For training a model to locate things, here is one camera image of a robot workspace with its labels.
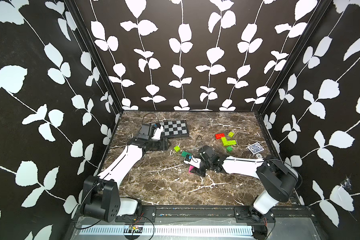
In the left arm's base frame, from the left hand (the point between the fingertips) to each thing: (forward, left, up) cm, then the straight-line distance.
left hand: (168, 141), depth 85 cm
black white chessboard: (+19, -3, -12) cm, 23 cm away
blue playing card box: (+1, -58, -14) cm, 59 cm away
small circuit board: (-40, +17, -15) cm, 46 cm away
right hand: (-10, -13, -12) cm, 21 cm away
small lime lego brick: (+14, -44, -14) cm, 48 cm away
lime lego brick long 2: (+6, -42, -14) cm, 44 cm away
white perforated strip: (-41, -1, -15) cm, 43 cm away
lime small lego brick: (+4, -5, -14) cm, 16 cm away
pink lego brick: (-13, -12, -10) cm, 21 cm away
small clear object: (-4, -58, -15) cm, 60 cm away
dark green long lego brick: (-1, -9, -14) cm, 17 cm away
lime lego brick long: (+7, -38, -13) cm, 41 cm away
